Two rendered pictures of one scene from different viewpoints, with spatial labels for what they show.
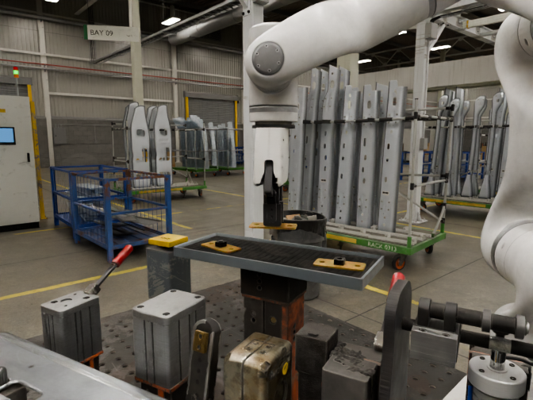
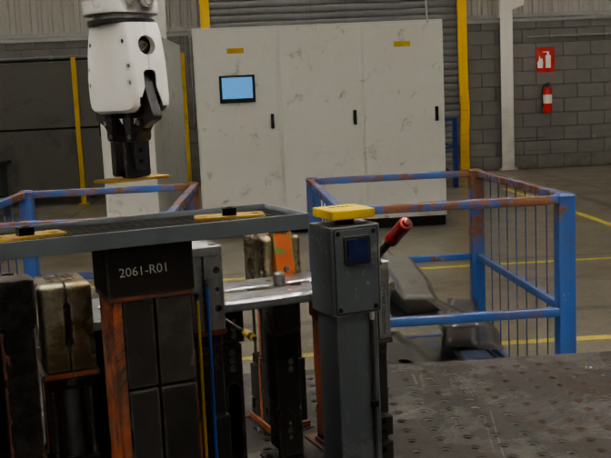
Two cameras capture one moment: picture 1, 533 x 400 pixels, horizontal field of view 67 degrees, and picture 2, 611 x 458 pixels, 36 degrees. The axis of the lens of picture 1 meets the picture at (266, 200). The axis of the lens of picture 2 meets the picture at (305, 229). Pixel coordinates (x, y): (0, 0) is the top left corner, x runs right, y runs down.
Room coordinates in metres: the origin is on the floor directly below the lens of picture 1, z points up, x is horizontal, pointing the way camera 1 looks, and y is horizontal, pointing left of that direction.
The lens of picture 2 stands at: (1.51, -0.75, 1.30)
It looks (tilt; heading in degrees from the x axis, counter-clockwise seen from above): 8 degrees down; 127
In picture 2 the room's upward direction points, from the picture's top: 3 degrees counter-clockwise
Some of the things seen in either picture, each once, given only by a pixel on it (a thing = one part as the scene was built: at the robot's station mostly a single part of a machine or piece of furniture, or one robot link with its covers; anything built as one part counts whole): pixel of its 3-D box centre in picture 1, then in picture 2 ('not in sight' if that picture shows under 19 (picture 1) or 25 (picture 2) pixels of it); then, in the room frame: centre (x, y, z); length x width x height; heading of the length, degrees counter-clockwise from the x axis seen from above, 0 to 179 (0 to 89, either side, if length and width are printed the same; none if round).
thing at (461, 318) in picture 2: not in sight; (423, 303); (-0.34, 2.41, 0.47); 1.20 x 0.80 x 0.95; 132
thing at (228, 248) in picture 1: (220, 244); (228, 212); (0.76, 0.09, 1.17); 0.08 x 0.04 x 0.01; 46
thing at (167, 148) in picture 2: not in sight; (145, 113); (-5.99, 6.31, 1.22); 2.40 x 0.54 x 2.45; 127
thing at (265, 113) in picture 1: (274, 116); (121, 6); (0.71, -0.01, 1.41); 0.09 x 0.08 x 0.03; 170
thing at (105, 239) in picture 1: (120, 210); not in sight; (5.01, 1.86, 0.47); 1.20 x 0.80 x 0.95; 42
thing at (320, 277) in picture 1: (274, 255); (139, 229); (0.71, -0.01, 1.16); 0.37 x 0.14 x 0.02; 61
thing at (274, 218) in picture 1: (271, 208); (118, 146); (0.68, -0.01, 1.25); 0.03 x 0.03 x 0.07; 80
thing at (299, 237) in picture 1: (298, 254); not in sight; (3.43, -0.28, 0.36); 0.54 x 0.50 x 0.73; 131
